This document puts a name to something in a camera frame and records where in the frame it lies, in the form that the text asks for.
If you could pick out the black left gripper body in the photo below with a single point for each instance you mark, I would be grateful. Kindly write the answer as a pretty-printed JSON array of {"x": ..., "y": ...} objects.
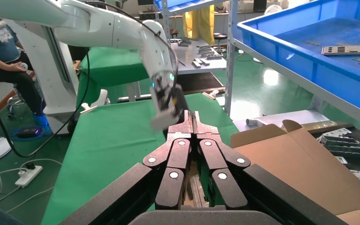
[{"x": 180, "y": 102}]

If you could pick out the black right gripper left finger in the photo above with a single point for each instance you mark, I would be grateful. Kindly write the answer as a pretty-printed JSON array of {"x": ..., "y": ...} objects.
[{"x": 173, "y": 155}]

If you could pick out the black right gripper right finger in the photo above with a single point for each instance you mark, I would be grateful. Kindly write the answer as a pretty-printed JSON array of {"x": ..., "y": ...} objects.
[{"x": 214, "y": 155}]

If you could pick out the white handheld controller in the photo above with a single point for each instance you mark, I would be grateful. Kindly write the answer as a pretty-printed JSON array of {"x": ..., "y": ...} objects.
[{"x": 23, "y": 66}]

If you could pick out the open brown cardboard box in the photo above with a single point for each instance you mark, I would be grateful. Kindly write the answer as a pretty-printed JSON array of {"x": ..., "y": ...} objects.
[{"x": 291, "y": 167}]

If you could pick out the blue plastic tray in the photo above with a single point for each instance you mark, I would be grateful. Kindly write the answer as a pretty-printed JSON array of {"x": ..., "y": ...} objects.
[{"x": 291, "y": 62}]

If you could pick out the seated person hand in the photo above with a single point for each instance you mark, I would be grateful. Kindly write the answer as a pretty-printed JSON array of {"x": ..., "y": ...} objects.
[{"x": 14, "y": 67}]

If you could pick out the dark shelf board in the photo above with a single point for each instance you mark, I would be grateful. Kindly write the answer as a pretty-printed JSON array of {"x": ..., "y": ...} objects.
[{"x": 198, "y": 81}]

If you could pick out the metal slotted shield plate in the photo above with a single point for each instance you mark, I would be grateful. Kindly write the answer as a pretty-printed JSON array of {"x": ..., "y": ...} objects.
[
  {"x": 350, "y": 49},
  {"x": 197, "y": 189}
]

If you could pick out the metal part on shelf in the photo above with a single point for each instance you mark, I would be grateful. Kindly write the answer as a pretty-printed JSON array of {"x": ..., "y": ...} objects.
[
  {"x": 214, "y": 56},
  {"x": 196, "y": 63},
  {"x": 204, "y": 61}
]

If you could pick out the white pipe fitting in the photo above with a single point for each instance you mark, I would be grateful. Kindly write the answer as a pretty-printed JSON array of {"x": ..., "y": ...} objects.
[{"x": 254, "y": 122}]

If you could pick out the grey background shelf rack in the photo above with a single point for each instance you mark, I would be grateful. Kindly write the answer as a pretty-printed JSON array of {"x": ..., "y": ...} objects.
[{"x": 217, "y": 63}]

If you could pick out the black round stool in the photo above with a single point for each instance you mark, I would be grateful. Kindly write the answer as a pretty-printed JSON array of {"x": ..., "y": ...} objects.
[{"x": 220, "y": 36}]

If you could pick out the green covered side table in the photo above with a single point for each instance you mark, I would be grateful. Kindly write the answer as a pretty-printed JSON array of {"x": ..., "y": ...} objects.
[{"x": 111, "y": 65}]

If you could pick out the yellow hanging cloth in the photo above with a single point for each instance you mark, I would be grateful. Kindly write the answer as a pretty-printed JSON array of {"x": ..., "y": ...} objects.
[{"x": 198, "y": 21}]

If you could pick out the blue bin on rack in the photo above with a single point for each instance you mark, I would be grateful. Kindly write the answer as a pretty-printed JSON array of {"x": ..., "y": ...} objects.
[{"x": 180, "y": 4}]

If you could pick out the light metal plate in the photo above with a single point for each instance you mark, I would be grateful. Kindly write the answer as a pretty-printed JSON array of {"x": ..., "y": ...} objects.
[{"x": 335, "y": 133}]

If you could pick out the black monitor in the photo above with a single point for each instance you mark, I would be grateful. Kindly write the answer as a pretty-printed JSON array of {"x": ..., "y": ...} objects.
[{"x": 259, "y": 4}]

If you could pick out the dark ribbed metal brackets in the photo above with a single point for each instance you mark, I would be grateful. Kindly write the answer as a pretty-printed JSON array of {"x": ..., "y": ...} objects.
[{"x": 344, "y": 149}]

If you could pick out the white desk fan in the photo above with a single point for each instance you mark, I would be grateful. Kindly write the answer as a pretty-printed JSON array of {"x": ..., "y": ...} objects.
[{"x": 273, "y": 9}]

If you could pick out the white power strip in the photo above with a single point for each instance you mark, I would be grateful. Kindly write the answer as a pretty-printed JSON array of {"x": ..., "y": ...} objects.
[{"x": 27, "y": 176}]

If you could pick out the black device purple light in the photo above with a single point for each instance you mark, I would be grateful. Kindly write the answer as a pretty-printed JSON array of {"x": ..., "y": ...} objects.
[{"x": 27, "y": 132}]

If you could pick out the office chair base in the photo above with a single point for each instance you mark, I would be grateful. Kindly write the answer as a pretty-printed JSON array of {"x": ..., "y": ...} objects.
[{"x": 14, "y": 105}]

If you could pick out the seated person blue shirt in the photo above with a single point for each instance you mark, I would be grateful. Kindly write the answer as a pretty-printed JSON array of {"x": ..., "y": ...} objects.
[{"x": 0, "y": 40}]

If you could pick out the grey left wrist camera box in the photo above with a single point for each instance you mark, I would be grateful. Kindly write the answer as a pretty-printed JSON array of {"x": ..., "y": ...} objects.
[{"x": 164, "y": 119}]

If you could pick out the small light metal bracket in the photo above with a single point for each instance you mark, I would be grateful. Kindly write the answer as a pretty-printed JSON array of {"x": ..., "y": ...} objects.
[{"x": 341, "y": 160}]

